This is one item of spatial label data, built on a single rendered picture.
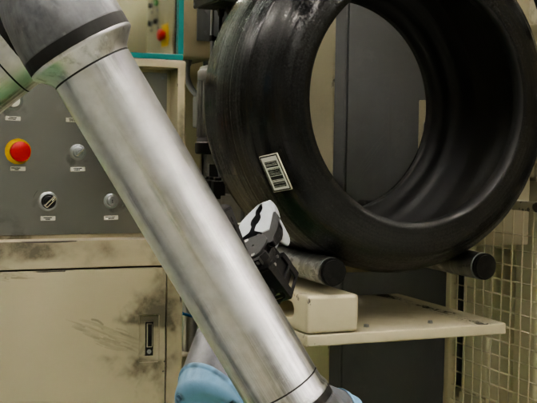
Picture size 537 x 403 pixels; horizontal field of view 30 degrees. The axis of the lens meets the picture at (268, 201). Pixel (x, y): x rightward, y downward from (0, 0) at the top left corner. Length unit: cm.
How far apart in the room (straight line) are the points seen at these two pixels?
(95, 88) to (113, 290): 109
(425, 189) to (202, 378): 86
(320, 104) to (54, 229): 60
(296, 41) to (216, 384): 58
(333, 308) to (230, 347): 54
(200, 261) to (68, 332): 107
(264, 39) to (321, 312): 42
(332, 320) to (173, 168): 61
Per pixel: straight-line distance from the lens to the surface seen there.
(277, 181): 151
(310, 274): 158
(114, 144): 102
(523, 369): 222
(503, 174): 168
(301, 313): 156
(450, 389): 216
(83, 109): 103
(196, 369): 118
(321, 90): 194
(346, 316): 157
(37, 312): 204
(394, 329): 162
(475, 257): 169
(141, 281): 208
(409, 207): 190
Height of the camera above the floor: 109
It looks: 3 degrees down
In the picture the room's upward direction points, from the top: 1 degrees clockwise
